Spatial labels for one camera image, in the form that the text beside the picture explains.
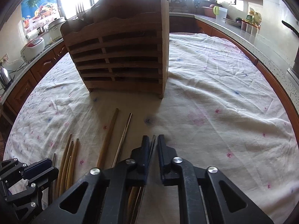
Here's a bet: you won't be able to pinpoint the tropical fruit poster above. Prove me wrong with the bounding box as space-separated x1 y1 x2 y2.
21 0 60 34

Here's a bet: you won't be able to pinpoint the steel electric kettle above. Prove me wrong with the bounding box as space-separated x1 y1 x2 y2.
0 66 13 91

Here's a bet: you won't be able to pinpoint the white floral tablecloth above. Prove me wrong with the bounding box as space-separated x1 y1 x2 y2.
4 34 298 223

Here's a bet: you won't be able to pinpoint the bamboo chopstick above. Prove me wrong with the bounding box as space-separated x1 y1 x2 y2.
59 141 74 196
54 134 72 199
66 138 79 190

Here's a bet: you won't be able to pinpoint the white green pitcher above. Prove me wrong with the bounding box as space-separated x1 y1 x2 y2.
213 6 228 21

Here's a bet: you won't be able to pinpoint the black wok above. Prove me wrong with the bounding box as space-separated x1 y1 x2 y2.
281 20 299 38

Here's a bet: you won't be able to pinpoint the light wooden chopstick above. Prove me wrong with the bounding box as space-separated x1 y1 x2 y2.
97 108 119 169

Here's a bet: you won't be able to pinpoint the lower wooden cabinets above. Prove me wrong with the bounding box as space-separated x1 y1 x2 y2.
1 39 67 124

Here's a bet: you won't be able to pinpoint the metal fork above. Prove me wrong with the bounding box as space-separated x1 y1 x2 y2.
76 3 85 20

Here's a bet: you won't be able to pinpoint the pink plastic basin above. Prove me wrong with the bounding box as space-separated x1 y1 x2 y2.
202 5 216 18

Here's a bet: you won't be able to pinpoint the wooden utensil holder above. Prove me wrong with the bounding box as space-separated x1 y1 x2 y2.
61 0 169 98

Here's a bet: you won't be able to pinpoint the white slow cooker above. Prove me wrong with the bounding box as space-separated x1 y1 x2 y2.
48 17 66 41

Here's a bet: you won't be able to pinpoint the white red rice cooker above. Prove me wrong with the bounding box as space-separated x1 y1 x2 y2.
20 37 45 62

